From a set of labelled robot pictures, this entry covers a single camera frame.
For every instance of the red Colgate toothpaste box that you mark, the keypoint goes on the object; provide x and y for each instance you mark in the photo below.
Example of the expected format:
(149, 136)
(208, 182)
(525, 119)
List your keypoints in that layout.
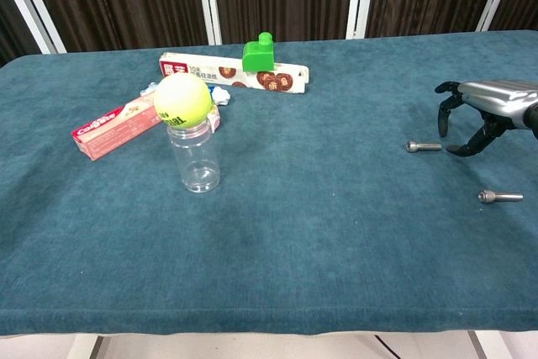
(113, 132)

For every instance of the teal fabric tablecloth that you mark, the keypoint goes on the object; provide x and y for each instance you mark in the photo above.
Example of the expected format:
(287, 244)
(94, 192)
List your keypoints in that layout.
(294, 228)

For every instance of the metal bolt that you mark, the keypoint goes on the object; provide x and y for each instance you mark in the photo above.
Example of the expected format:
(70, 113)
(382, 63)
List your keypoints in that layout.
(502, 197)

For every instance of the long white baking paper box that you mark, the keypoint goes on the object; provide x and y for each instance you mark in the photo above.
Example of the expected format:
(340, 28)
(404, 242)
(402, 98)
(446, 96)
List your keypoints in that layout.
(290, 79)

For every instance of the small white bottle cap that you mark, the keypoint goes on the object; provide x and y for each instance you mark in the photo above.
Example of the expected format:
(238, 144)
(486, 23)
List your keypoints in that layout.
(422, 147)

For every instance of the green plastic building block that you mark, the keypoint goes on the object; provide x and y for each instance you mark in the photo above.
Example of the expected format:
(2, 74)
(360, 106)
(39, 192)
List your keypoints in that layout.
(256, 56)

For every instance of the yellow tennis ball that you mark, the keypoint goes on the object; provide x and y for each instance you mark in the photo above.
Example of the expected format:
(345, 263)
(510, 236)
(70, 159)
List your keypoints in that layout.
(181, 100)

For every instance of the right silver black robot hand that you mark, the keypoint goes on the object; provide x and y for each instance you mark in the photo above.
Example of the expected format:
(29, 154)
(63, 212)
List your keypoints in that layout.
(496, 96)

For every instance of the blue white toothpaste tube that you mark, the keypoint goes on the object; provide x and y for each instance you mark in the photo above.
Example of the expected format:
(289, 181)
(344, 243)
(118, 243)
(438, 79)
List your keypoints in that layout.
(220, 95)

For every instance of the clear plastic jar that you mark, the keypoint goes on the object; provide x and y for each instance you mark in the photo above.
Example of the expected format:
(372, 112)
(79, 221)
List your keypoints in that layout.
(195, 161)

